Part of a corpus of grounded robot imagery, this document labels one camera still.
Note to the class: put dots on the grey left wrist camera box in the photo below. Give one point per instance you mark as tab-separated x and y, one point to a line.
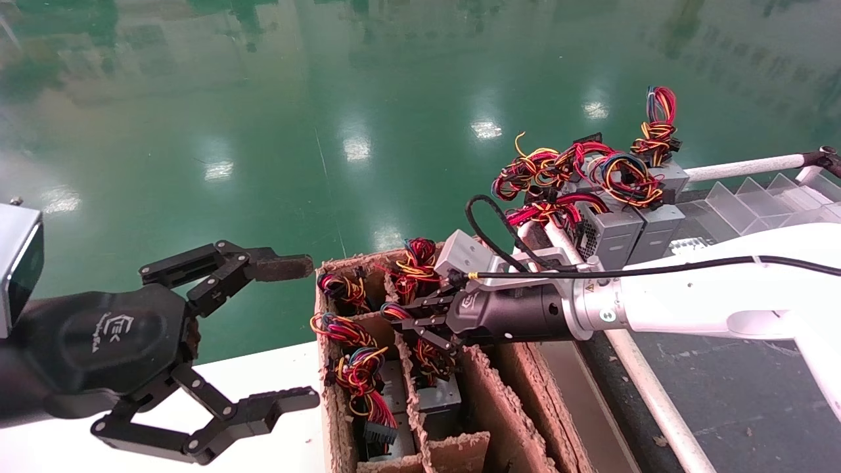
16	269

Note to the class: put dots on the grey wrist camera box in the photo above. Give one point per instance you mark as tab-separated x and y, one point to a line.
463	253
16	269

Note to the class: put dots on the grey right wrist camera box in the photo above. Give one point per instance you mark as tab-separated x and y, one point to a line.
463	253

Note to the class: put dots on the worn cardboard box with dividers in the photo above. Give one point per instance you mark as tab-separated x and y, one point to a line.
486	394

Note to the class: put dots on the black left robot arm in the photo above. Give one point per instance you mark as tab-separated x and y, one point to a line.
8	394

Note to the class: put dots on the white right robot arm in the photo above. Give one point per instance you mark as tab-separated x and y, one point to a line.
723	302

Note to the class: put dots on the clear acrylic compartment tray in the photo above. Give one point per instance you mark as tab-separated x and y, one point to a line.
755	203

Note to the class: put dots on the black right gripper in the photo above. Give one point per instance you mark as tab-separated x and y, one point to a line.
525	314

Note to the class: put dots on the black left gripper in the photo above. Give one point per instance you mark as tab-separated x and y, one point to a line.
105	348

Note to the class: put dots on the white frame pipe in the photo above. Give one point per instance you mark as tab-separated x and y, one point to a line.
749	167
660	407
565	243

